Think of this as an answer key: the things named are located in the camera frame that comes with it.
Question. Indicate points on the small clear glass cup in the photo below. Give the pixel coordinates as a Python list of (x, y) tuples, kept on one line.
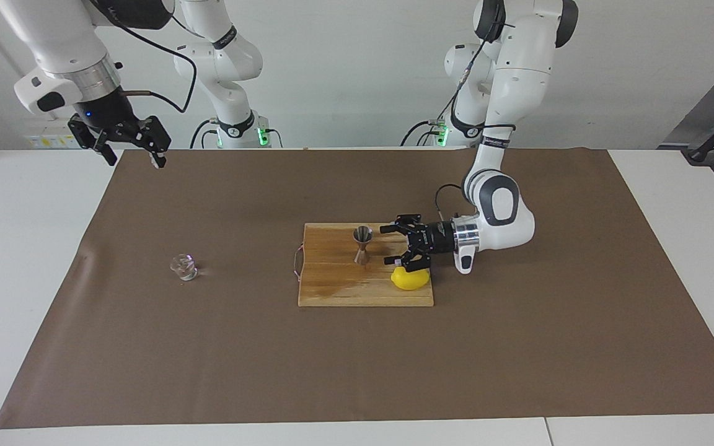
[(183, 267)]

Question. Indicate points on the white wall socket box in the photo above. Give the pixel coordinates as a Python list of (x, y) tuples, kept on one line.
[(53, 137)]

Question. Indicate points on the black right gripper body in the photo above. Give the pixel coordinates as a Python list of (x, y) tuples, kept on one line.
[(109, 111)]

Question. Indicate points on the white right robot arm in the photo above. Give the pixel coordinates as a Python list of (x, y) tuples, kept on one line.
[(59, 37)]

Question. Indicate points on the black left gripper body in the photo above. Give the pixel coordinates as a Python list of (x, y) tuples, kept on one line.
[(432, 238)]

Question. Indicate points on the brown table mat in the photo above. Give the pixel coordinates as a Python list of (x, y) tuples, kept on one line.
[(208, 347)]

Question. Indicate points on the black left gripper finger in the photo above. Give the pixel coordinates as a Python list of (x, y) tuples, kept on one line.
[(414, 261), (408, 226)]

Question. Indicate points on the wooden cutting board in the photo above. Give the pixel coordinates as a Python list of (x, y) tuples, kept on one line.
[(332, 279)]

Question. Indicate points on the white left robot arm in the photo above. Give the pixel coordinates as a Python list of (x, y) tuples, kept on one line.
[(518, 74)]

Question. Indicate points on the yellow lemon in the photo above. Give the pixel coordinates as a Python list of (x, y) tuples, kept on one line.
[(410, 282)]

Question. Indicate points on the steel double jigger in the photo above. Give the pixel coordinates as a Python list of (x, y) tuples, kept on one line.
[(362, 235)]

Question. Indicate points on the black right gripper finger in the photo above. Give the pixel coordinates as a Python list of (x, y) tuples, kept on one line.
[(92, 136), (155, 137)]

